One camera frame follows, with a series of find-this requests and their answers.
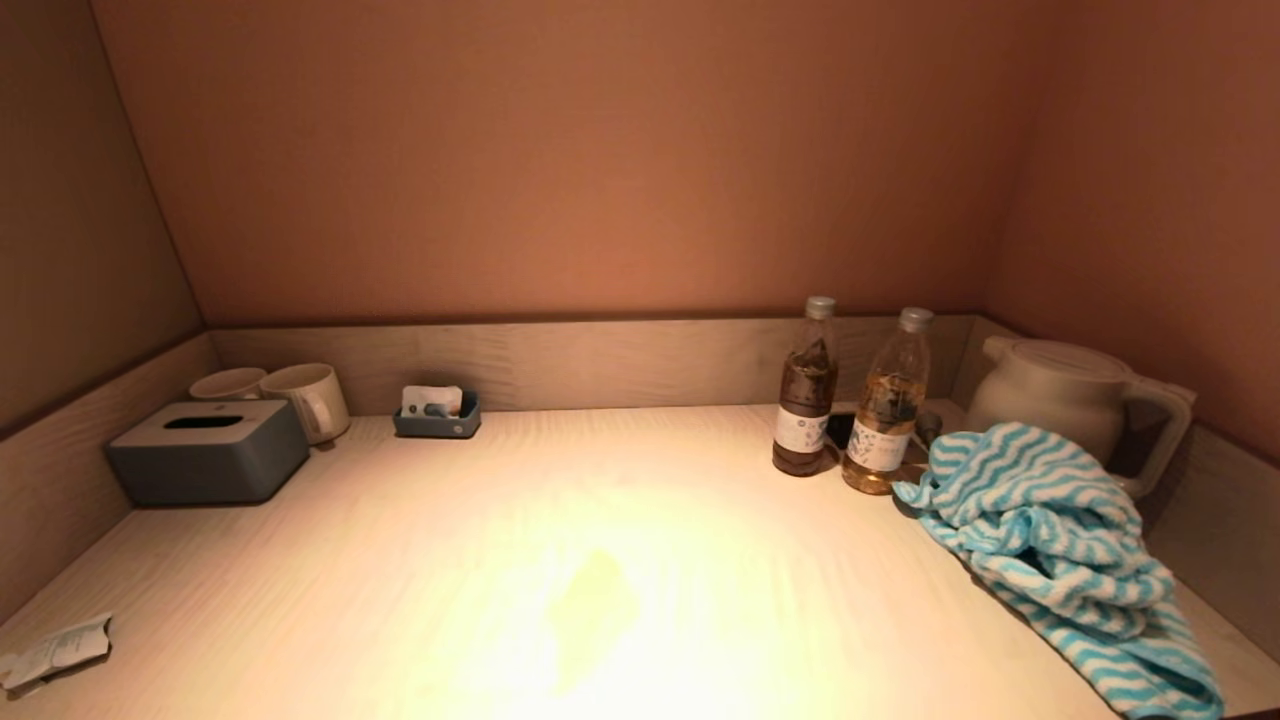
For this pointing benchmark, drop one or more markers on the blue white striped towel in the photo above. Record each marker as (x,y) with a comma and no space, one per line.
(1050,520)

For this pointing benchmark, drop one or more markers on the white electric kettle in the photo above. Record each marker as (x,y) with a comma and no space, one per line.
(1050,395)

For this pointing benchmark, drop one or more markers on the black wall socket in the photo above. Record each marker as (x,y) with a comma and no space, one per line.
(840,428)

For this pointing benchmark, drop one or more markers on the small blue-grey tray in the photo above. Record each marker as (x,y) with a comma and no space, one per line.
(435,428)

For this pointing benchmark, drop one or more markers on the white sachet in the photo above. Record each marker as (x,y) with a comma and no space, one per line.
(425,397)

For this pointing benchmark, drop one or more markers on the grey tissue box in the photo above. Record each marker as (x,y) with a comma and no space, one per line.
(200,460)

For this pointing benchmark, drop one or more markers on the crumpled white paper packet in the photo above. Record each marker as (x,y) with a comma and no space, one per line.
(60,648)

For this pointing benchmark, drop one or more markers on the amber tea bottle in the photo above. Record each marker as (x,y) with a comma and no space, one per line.
(885,420)

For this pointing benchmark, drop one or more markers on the dark tea bottle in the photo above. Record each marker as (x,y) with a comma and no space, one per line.
(805,400)

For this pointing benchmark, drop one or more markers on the grey kettle power plug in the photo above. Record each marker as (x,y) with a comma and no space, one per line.
(929,428)

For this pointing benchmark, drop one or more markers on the white ceramic mug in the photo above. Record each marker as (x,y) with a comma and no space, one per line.
(300,395)
(225,385)

